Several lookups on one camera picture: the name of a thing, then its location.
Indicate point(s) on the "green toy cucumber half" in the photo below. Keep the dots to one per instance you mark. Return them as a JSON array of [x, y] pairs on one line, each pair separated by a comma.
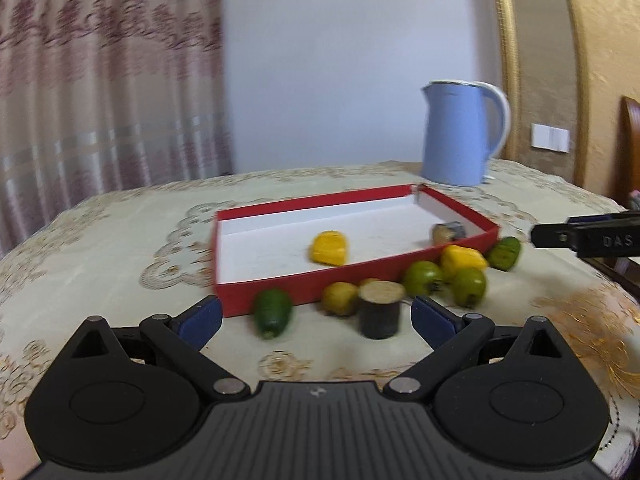
[[504, 253]]

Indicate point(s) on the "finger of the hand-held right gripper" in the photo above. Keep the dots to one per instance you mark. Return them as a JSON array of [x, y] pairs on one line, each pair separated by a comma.
[[550, 235]]

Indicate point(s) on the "wooden chair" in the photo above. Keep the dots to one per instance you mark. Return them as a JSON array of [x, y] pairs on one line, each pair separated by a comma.
[[631, 145]]

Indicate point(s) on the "green round toy fruit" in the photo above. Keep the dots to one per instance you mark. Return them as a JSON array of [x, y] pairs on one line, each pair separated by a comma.
[[469, 286], [422, 278]]

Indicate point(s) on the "pink patterned curtain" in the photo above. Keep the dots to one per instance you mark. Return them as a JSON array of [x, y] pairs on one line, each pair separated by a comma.
[[100, 100]]

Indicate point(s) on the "small dark wood cylinder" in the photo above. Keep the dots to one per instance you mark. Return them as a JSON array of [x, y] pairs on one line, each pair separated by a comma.
[[446, 233]]

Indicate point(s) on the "dark green pepper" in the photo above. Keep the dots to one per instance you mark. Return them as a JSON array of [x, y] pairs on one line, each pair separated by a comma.
[[272, 312]]

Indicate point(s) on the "red shallow cardboard box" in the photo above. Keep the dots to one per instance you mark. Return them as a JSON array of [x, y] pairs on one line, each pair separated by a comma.
[[300, 287]]

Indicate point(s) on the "large dark wood cylinder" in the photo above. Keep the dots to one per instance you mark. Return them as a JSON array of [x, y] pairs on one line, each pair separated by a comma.
[[380, 312]]

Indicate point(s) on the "yellow round toy fruit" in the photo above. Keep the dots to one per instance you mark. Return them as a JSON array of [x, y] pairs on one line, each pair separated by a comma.
[[339, 299], [369, 282]]

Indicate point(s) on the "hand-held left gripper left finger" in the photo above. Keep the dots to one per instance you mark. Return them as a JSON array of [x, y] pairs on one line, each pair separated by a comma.
[[202, 321]]

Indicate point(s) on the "yellow toy bell pepper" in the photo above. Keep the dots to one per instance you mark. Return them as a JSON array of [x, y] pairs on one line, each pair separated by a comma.
[[328, 248], [462, 258]]

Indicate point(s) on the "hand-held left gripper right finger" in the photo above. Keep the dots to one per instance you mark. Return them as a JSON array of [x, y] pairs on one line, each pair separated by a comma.
[[432, 318]]

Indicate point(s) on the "gold wall moulding strip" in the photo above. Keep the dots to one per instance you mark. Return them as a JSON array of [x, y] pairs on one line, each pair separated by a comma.
[[506, 60]]

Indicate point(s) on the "light blue electric kettle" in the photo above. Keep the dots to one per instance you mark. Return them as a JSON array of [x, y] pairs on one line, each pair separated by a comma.
[[452, 135]]

